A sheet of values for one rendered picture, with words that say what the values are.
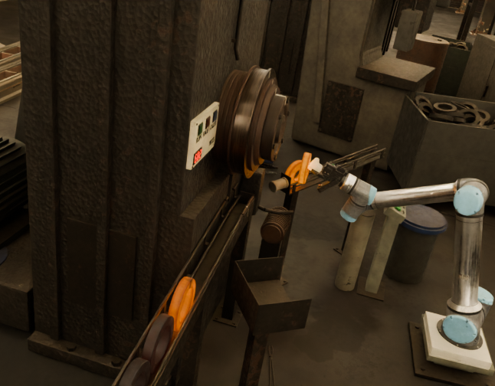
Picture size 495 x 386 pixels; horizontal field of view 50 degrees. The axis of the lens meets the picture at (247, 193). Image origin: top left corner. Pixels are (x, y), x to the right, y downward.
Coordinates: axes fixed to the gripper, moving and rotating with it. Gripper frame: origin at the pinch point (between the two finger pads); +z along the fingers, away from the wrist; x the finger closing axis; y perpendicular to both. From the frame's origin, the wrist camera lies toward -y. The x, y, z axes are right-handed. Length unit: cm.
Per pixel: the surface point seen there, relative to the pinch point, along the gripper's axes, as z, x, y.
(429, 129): -72, -160, 5
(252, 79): 36, 42, 39
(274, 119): 21, 45, 30
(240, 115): 33, 54, 28
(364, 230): -47, -26, -29
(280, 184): 6.2, -4.2, -18.6
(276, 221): -1.1, 7.9, -32.1
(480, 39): -112, -410, 59
